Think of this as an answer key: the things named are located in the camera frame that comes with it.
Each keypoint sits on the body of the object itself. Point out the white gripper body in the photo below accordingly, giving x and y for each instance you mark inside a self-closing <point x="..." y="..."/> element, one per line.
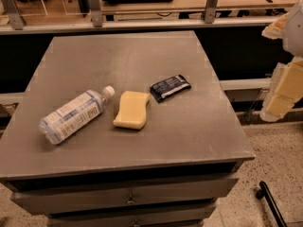
<point x="294" y="32"/>

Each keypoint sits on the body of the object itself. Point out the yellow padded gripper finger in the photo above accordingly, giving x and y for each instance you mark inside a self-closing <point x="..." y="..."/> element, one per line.
<point x="275" y="29"/>
<point x="286" y="88"/>

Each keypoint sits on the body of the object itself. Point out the clear blue-labelled plastic bottle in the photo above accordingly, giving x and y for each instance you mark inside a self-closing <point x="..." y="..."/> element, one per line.
<point x="75" y="114"/>

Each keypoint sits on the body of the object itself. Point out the black chair leg with wheel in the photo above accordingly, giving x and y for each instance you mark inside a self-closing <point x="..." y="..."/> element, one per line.
<point x="264" y="192"/>

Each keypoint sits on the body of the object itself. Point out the dark blue snack packet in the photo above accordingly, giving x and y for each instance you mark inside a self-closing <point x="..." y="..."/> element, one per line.
<point x="168" y="87"/>

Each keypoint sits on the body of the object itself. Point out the yellow sponge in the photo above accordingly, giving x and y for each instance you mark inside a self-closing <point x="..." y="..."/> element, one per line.
<point x="132" y="113"/>

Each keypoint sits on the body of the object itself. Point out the grey drawer cabinet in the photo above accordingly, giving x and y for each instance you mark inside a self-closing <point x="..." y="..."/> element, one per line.
<point x="176" y="167"/>

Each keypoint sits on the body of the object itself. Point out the upper drawer metal knob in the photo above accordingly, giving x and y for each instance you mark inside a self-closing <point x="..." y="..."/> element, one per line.
<point x="130" y="200"/>

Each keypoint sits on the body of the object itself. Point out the drawer metal knob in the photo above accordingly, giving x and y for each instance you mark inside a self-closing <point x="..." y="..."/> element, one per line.
<point x="130" y="200"/>
<point x="136" y="223"/>

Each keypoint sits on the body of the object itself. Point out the lower drawer metal knob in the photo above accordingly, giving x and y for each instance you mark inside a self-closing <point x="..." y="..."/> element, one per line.
<point x="136" y="223"/>

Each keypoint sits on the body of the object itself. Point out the grey metal railing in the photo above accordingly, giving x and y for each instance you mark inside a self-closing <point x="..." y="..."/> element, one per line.
<point x="96" y="23"/>

